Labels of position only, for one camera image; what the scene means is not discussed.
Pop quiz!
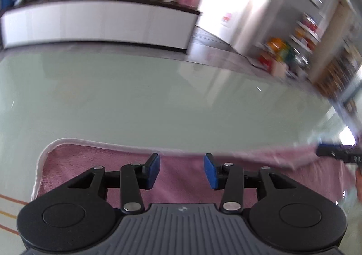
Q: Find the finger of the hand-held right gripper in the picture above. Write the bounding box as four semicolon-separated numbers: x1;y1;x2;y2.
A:
316;143;362;164

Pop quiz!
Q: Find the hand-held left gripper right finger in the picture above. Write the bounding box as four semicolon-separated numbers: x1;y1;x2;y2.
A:
204;153;298;214

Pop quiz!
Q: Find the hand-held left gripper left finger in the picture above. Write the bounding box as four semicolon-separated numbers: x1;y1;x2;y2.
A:
67;153;161;214

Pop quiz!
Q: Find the pink towel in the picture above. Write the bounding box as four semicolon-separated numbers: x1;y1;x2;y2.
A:
30;138;361;212

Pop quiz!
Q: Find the orange bag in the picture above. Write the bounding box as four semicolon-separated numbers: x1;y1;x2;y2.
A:
265;37;287;58

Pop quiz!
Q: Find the metal shelf rack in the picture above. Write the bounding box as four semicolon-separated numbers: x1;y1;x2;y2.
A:
291;13;326;55

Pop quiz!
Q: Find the white television cabinet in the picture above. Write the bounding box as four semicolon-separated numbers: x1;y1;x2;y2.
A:
0;0;202;54

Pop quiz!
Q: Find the white door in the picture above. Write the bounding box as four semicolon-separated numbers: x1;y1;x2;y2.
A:
195;0;256;50

